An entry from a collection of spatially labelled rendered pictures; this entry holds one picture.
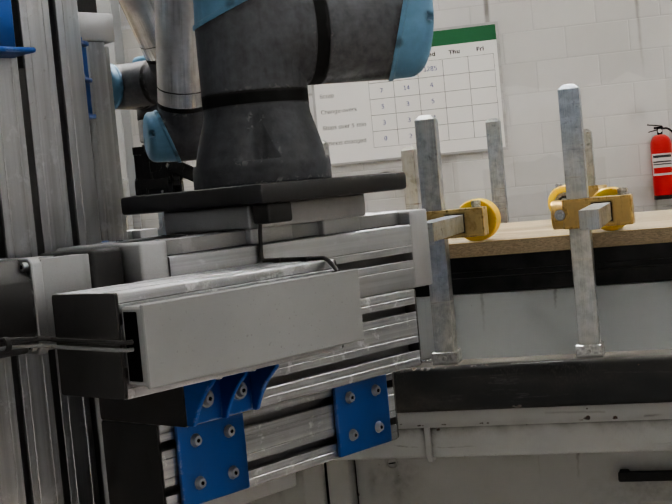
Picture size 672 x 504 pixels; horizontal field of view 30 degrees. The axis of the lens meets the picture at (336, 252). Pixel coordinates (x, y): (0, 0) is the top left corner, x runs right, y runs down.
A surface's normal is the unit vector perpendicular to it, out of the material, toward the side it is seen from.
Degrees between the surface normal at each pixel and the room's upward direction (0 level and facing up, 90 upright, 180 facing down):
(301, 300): 90
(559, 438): 90
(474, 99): 90
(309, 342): 90
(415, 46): 119
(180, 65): 113
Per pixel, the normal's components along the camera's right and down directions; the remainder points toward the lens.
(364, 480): -0.28, 0.07
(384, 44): 0.30, 0.43
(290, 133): 0.48, -0.30
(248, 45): 0.03, 0.05
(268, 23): 0.29, 0.02
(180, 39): 0.06, 0.44
